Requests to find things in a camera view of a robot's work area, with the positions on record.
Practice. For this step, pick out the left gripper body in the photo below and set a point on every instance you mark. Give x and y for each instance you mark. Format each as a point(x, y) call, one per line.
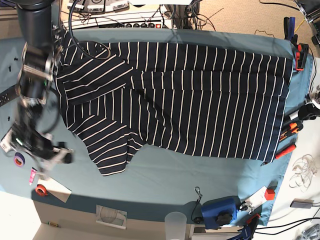
point(314, 98)

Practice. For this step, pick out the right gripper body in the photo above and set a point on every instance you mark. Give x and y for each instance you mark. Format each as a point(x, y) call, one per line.
point(59, 154)

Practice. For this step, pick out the navy white striped t-shirt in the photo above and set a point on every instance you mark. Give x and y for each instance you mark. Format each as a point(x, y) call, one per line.
point(196, 100)

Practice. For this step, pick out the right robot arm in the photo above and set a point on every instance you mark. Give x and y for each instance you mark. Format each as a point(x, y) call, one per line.
point(41, 26)

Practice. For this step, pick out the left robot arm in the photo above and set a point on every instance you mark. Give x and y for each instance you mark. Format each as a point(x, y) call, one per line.
point(311, 11)

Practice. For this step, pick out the pink glue tube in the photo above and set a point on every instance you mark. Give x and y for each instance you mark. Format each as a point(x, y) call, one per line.
point(32, 175)

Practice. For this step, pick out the black white marker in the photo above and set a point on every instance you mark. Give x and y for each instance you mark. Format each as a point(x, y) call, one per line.
point(290, 117)

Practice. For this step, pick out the orange black utility knife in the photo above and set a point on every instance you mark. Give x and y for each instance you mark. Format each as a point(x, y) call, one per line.
point(290, 130)

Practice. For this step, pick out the purple tape roll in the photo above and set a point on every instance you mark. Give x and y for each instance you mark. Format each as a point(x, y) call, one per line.
point(19, 159)

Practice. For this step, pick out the orange tape roll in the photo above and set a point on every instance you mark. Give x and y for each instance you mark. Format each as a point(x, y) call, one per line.
point(41, 190)

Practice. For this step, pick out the white paper sheet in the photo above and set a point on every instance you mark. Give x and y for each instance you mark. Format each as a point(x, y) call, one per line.
point(55, 188)

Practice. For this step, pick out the orange black clamp tool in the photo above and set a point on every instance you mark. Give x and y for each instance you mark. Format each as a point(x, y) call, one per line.
point(301, 56)

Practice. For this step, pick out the orange black screwdriver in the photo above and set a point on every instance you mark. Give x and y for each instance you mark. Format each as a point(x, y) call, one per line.
point(277, 155)

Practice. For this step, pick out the bundle of white zip ties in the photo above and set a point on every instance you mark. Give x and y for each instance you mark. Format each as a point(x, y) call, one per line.
point(304, 170)

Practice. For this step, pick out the black remote control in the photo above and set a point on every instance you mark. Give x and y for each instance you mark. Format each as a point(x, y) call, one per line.
point(8, 95)

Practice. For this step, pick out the printed diagram paper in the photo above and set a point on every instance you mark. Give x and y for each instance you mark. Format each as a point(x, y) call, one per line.
point(111, 217)

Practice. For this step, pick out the grey flat adapter box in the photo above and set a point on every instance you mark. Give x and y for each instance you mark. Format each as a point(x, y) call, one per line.
point(301, 204)

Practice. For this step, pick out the teal table cloth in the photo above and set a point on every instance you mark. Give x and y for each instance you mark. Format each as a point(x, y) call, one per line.
point(157, 181)

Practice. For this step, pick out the blue red bar clamp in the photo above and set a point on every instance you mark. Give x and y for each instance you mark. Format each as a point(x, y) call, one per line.
point(247, 232)

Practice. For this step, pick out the blue clamp with knob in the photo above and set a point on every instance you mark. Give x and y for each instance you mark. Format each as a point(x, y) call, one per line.
point(219, 213)

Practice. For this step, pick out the translucent plastic cup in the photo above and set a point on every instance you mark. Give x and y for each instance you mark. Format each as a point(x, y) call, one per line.
point(175, 226)

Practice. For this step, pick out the white power strip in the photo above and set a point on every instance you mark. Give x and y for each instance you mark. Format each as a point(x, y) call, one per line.
point(121, 19)

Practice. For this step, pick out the blue handled spring clamp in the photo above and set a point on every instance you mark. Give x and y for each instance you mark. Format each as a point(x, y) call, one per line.
point(289, 29)

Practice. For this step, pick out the silver carabiner with cord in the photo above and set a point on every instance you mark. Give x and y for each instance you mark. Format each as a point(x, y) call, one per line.
point(197, 219)

